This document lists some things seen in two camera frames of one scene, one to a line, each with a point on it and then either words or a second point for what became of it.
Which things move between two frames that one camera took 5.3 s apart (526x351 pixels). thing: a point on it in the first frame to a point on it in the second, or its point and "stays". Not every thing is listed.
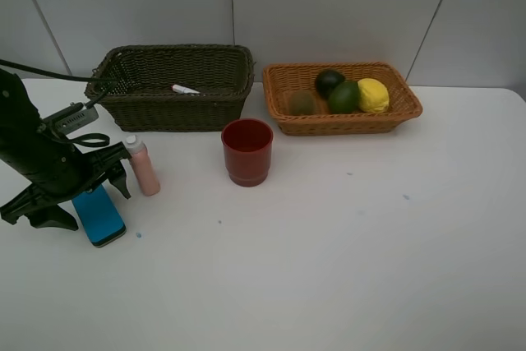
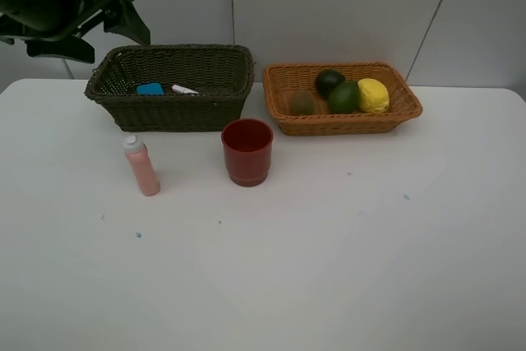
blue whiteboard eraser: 99,216 to 151,89
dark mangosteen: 326,80 stays
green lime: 344,98 stays
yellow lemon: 373,95 stays
